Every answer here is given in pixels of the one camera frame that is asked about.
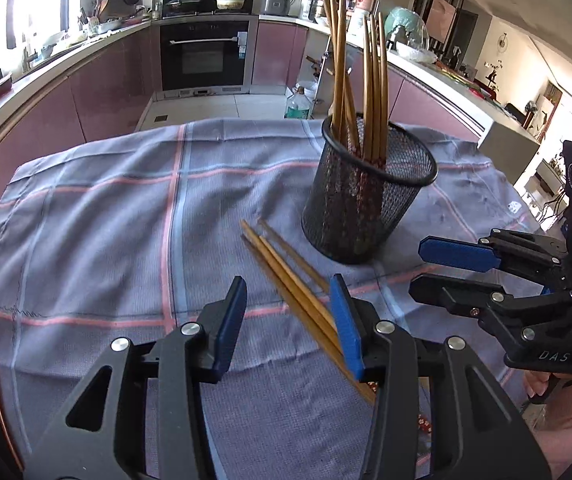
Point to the white casserole pot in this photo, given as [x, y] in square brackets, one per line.
[228, 1]

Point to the black mesh utensil holder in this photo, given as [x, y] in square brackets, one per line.
[356, 210]

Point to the pink kettle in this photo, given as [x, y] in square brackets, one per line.
[366, 0]

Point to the silver rice cooker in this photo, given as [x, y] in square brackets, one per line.
[276, 4]

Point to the integrated stove with oven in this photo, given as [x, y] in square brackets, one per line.
[205, 55]

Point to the pink kitchen base cabinet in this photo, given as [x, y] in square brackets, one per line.
[105, 90]
[276, 55]

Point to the white bowl in plastic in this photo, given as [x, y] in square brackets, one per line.
[416, 52]

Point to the large plastic bottle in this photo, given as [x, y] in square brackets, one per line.
[297, 107]

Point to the framed wall picture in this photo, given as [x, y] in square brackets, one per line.
[440, 17]

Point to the brown chopstick floral end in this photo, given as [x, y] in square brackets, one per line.
[291, 280]
[293, 255]
[286, 292]

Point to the bundle of wooden chopsticks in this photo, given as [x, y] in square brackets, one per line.
[338, 75]

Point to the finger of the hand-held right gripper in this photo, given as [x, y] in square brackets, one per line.
[458, 255]
[446, 292]

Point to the person's right hand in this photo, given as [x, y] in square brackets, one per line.
[536, 385]

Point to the grey plaid tablecloth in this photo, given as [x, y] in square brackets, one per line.
[115, 240]

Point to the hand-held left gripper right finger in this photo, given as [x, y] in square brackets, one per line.
[346, 320]

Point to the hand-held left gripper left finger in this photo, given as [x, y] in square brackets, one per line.
[228, 325]

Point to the green fan under plastic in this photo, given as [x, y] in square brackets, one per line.
[403, 25]

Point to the black wok with lid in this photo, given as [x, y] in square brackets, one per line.
[182, 4]

